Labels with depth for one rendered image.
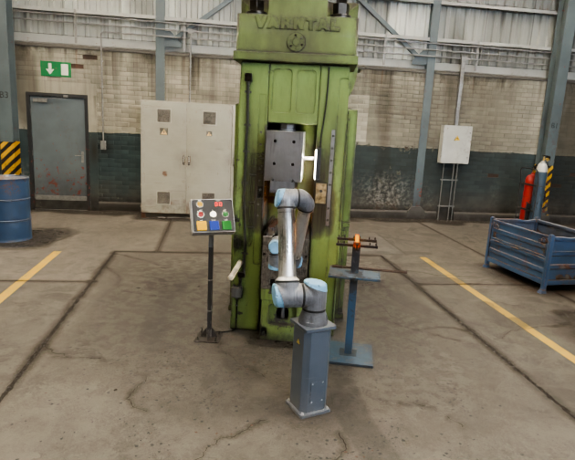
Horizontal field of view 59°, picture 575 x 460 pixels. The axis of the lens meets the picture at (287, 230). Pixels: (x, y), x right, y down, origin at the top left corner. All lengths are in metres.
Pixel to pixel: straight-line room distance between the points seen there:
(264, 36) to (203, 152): 5.33
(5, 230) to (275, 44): 5.09
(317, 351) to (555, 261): 4.14
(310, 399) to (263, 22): 2.82
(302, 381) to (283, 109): 2.16
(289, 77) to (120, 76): 6.27
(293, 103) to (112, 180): 6.50
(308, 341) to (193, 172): 6.56
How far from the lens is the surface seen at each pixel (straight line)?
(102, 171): 10.30
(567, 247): 6.88
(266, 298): 4.31
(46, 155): 10.55
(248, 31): 4.31
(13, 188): 7.96
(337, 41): 4.26
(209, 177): 9.44
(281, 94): 4.27
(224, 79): 10.05
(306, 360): 3.29
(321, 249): 4.37
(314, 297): 3.16
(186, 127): 9.38
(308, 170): 4.60
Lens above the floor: 1.83
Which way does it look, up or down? 12 degrees down
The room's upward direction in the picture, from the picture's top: 3 degrees clockwise
